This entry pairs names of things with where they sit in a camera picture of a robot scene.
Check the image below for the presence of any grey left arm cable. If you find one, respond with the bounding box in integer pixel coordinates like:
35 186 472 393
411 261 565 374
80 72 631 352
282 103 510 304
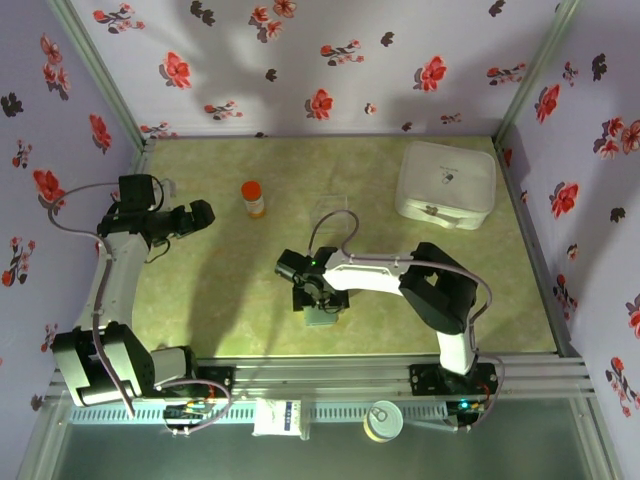
47 182 234 437

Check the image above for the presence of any aluminium frame rail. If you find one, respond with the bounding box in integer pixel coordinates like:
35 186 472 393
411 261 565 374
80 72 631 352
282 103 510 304
43 353 597 401

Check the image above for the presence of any orange-lid pill bottle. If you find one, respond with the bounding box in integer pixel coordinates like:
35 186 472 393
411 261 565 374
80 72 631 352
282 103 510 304
241 180 267 219

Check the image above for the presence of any white plastic storage box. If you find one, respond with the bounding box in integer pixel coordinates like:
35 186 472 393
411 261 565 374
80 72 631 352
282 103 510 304
394 141 497 231

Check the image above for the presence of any white paper packet blue print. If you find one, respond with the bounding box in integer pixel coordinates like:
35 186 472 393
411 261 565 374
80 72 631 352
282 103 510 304
252 398 305 438

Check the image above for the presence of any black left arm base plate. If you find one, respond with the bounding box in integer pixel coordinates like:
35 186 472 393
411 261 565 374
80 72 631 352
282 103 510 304
195 365 236 400

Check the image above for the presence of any small black controller board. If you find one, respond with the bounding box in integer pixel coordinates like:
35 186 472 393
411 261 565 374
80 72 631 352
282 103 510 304
446 397 489 432
164 398 211 437

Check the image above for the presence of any tin can with pull tab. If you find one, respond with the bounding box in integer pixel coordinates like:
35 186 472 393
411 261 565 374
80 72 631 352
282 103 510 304
363 399 405 444

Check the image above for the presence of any aluminium corner post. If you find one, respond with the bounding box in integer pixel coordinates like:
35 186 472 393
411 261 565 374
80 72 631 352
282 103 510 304
492 0 586 144
47 0 157 151

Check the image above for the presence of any white slotted cable duct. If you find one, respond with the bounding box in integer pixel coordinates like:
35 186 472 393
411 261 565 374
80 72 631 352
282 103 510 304
69 402 451 425

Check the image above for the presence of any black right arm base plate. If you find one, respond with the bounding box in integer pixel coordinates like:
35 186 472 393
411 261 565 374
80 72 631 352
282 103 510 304
409 363 500 397

